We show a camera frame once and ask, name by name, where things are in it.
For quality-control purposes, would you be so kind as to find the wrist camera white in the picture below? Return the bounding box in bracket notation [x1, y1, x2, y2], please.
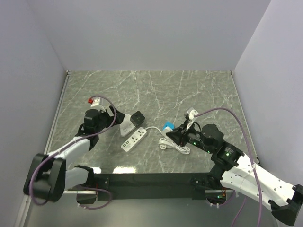
[88, 96, 106, 112]
[185, 107, 198, 131]

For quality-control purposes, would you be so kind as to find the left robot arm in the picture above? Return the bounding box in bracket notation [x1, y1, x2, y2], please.
[23, 106, 125, 205]

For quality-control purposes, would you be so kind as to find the blue plug adapter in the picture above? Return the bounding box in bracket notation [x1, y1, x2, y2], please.
[162, 122, 175, 130]

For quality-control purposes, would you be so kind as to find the white power strip cord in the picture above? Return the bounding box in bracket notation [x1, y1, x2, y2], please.
[144, 126, 191, 156]

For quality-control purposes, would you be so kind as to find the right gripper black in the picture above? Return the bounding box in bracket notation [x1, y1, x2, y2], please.
[166, 119, 214, 154]

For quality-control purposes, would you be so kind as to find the small white power strip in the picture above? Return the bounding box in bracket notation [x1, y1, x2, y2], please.
[120, 114, 135, 137]

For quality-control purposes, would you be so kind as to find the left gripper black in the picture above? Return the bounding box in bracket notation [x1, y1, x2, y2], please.
[95, 105, 125, 133]

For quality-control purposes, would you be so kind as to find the black base bar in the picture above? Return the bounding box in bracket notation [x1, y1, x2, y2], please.
[66, 165, 228, 204]

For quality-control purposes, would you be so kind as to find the black socket adapter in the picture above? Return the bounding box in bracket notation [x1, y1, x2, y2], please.
[130, 111, 145, 127]

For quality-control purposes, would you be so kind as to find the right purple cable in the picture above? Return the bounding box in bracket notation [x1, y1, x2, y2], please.
[195, 107, 263, 227]

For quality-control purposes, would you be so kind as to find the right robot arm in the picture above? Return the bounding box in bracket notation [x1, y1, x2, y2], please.
[166, 124, 303, 226]

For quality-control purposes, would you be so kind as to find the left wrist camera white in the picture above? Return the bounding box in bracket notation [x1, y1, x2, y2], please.
[88, 96, 106, 112]

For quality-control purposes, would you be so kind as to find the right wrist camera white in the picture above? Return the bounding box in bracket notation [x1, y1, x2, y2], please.
[185, 107, 198, 131]

